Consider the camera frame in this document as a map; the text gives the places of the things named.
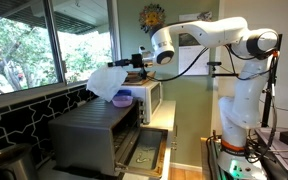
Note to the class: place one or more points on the blue plastic bowl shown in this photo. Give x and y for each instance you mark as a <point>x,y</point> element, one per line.
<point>124,92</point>

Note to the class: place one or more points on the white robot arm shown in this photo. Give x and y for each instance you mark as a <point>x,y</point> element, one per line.
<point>239,113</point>

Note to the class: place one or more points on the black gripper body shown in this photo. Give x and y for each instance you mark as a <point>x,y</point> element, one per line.
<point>137,61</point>

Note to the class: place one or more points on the metal pot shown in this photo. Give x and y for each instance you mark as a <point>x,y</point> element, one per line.
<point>16,163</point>

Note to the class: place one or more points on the white paper towel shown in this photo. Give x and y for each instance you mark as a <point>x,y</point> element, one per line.
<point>106,81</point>

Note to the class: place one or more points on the wooden tray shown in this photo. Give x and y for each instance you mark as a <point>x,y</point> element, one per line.
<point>133,78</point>

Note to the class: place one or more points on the black camera tripod stand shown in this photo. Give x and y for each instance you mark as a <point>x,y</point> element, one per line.
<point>270,85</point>

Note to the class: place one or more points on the purple plastic bowl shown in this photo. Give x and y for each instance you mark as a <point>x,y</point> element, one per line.
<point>122,101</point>

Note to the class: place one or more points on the colourful sun wall ornament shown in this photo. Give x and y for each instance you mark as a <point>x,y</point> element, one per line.
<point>150,16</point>

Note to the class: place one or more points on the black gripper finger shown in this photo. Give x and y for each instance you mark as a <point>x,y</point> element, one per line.
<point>123,62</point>

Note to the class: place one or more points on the silver toaster oven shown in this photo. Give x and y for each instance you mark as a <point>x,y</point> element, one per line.
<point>94,136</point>

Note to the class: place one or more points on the toaster oven glass door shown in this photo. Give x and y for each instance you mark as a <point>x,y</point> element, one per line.
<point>144,154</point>

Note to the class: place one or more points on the white microwave oven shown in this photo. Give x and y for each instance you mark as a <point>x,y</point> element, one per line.
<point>150,93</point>

